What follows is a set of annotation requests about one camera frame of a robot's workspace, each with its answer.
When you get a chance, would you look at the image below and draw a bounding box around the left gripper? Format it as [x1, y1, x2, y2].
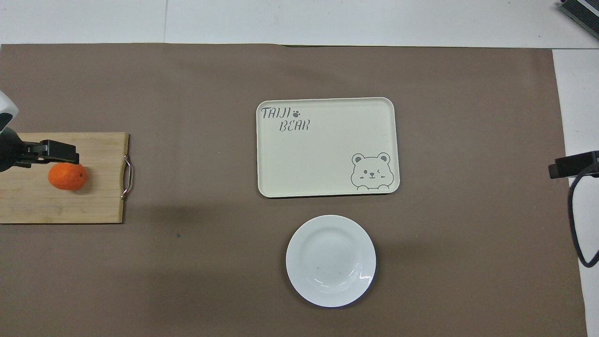
[0, 126, 34, 173]

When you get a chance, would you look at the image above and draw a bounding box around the orange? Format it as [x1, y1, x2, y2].
[48, 162, 88, 191]

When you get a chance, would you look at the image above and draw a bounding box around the white round plate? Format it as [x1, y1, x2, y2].
[285, 214, 377, 308]

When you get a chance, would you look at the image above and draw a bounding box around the cream tray with bear print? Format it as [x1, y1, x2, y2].
[256, 97, 401, 198]

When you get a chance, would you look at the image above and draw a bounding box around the bamboo cutting board with handle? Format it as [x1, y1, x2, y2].
[0, 132, 134, 225]

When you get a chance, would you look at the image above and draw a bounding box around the black cable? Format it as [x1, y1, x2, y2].
[567, 161, 599, 269]

